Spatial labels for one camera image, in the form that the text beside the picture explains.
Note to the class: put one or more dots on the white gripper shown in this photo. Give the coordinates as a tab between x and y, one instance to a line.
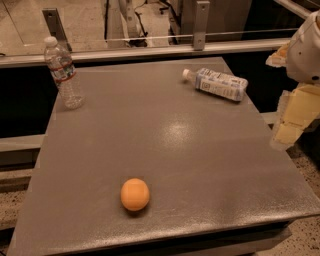
305	55

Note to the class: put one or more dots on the blue label plastic bottle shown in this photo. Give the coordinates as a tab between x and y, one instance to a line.
217	83

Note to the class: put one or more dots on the clear water bottle red label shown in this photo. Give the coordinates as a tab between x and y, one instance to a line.
60	63

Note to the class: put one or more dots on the metal railing bar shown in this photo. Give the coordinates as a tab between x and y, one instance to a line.
178	51

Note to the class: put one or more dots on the orange fruit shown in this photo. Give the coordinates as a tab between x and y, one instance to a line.
134	194

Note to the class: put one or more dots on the right metal bracket post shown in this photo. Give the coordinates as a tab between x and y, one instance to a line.
200	24

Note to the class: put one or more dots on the metal bracket post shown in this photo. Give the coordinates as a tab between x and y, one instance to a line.
55	27
200	24

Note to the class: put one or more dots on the left metal bracket post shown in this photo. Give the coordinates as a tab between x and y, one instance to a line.
55	27

